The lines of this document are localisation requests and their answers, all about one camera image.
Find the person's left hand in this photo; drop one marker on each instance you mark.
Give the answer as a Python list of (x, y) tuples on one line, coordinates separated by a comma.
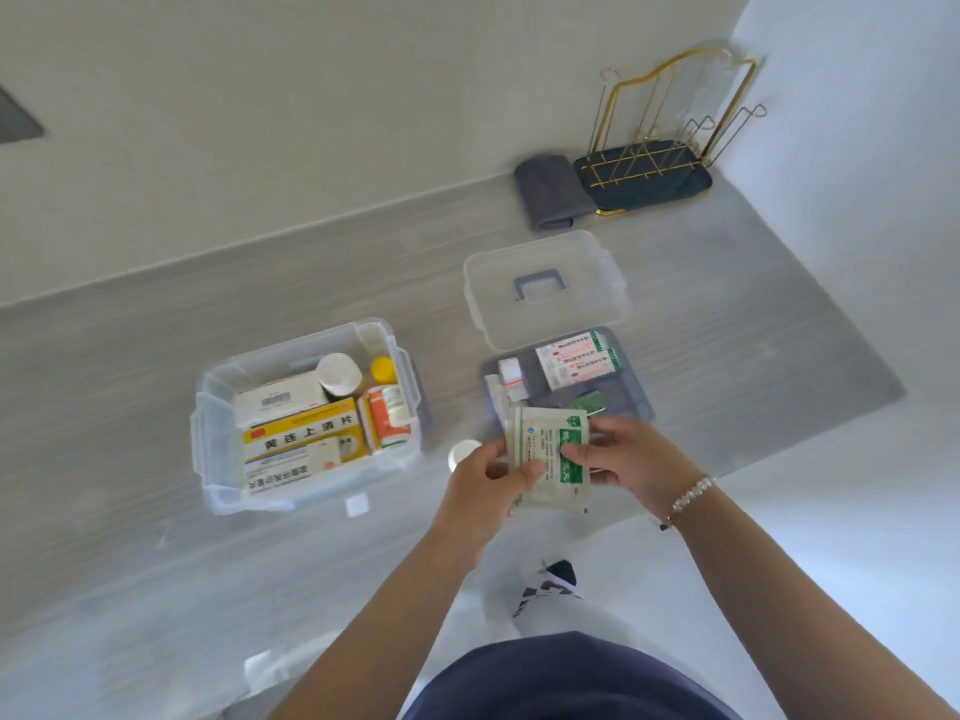
[(472, 494)]

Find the person's right hand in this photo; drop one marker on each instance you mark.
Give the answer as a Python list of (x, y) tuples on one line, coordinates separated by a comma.
[(645, 461)]

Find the person's left thumb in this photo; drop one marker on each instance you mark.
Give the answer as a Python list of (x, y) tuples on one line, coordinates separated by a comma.
[(525, 474)]

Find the person's right thumb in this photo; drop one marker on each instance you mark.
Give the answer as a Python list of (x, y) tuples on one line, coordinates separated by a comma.
[(581, 455)]

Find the stack of green white sachets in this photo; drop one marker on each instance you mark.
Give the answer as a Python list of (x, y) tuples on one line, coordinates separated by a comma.
[(551, 434)]

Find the person's left forearm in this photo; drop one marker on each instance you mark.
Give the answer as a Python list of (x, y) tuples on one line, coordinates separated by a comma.
[(375, 637)]

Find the person's right forearm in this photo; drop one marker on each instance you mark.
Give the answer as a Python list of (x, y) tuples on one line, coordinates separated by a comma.
[(787, 614)]

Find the green foil packet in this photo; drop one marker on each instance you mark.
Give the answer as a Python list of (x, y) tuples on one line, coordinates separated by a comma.
[(589, 403)]

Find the white round bottle cap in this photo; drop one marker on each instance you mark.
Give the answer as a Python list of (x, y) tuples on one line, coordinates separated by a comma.
[(462, 451)]

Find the grey plastic tray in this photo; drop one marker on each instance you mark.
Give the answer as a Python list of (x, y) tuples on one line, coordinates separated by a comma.
[(630, 401)]

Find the white paper strip packet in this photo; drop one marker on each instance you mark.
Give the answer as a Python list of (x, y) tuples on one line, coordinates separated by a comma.
[(495, 401)]

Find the red white medicine box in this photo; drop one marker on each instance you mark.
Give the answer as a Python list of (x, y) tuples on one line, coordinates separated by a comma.
[(577, 361)]

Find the small red white box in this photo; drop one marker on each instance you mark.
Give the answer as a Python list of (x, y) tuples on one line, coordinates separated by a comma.
[(513, 376)]

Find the person's black white shoe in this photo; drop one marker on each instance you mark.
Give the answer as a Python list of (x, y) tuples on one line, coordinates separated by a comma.
[(551, 584)]

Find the orange white medicine bottle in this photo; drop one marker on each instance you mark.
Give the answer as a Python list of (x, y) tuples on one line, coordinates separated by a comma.
[(386, 419)]

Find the yellow capped bottle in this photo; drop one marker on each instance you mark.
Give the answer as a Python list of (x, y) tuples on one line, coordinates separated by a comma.
[(383, 369)]

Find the person's dark blue shorts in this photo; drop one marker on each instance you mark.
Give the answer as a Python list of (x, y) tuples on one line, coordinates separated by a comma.
[(570, 682)]

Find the yellow medicine box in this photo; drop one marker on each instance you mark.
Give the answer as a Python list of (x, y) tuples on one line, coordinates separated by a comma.
[(300, 434)]

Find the white blue medicine box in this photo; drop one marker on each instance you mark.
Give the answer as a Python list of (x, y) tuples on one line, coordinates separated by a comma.
[(292, 468)]

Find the plain white medicine box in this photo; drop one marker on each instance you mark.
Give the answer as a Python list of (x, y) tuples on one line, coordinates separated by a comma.
[(277, 399)]

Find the grey folded cloth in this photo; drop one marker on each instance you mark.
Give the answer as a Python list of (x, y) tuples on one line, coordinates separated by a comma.
[(550, 191)]

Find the dark blue drip tray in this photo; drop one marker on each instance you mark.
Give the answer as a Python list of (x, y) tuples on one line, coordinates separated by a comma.
[(675, 183)]

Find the clear plastic storage box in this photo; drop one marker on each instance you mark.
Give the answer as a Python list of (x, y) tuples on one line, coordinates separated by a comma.
[(217, 449)]

